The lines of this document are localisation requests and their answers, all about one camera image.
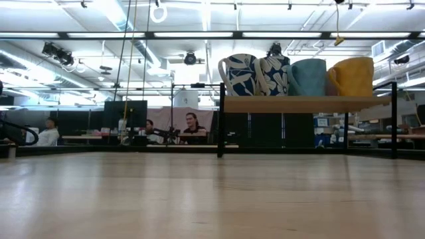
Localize blue mug white leaf print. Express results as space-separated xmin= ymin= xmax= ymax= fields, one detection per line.
xmin=217 ymin=53 xmax=260 ymax=97

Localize blue mug white flower print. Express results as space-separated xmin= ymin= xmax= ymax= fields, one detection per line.
xmin=254 ymin=54 xmax=292 ymax=97

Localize light blue faceted mug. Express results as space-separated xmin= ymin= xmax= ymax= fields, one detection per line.
xmin=287 ymin=58 xmax=328 ymax=97

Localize yellow faceted mug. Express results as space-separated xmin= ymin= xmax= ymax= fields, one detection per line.
xmin=327 ymin=56 xmax=375 ymax=97

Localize person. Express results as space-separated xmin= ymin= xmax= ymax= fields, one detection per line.
xmin=143 ymin=118 xmax=159 ymax=137
xmin=179 ymin=112 xmax=209 ymax=145
xmin=25 ymin=116 xmax=61 ymax=147

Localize white cylindrical container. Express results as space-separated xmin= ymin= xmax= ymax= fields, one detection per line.
xmin=173 ymin=90 xmax=199 ymax=109

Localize pink partition board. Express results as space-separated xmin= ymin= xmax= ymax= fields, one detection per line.
xmin=147 ymin=106 xmax=215 ymax=135

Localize black partition panel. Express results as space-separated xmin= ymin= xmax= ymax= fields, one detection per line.
xmin=225 ymin=112 xmax=315 ymax=149

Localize wooden shelf riser black legs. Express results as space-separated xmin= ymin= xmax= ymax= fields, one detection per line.
xmin=217 ymin=81 xmax=398 ymax=159

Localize black ceiling spotlights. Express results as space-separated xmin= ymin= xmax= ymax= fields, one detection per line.
xmin=41 ymin=42 xmax=76 ymax=67

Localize wooden top metal workbench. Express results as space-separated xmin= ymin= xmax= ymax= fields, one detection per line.
xmin=347 ymin=132 xmax=425 ymax=149

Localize white ceiling air vent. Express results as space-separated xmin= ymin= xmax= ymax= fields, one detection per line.
xmin=371 ymin=39 xmax=386 ymax=58

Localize black ceiling fixture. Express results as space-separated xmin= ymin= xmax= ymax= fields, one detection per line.
xmin=393 ymin=54 xmax=411 ymax=66

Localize black ceiling camera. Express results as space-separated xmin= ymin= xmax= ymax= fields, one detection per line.
xmin=266 ymin=42 xmax=284 ymax=58
xmin=183 ymin=51 xmax=197 ymax=66

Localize black table frame rails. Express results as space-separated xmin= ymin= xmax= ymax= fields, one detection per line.
xmin=0 ymin=143 xmax=425 ymax=161

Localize yellow hanging rope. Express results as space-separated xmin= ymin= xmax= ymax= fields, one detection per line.
xmin=120 ymin=0 xmax=139 ymax=142

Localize black hanging cable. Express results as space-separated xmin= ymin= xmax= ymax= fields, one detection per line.
xmin=112 ymin=0 xmax=133 ymax=101

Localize black overhead rig frame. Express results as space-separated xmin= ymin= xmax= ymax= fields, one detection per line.
xmin=0 ymin=30 xmax=425 ymax=40

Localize white hanging ring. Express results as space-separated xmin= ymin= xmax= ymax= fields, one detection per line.
xmin=149 ymin=2 xmax=169 ymax=24

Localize silver ceiling duct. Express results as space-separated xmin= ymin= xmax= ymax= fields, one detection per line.
xmin=91 ymin=0 xmax=172 ymax=78

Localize yellow hanging cord with plug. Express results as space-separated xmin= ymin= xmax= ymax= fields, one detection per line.
xmin=334 ymin=0 xmax=345 ymax=46

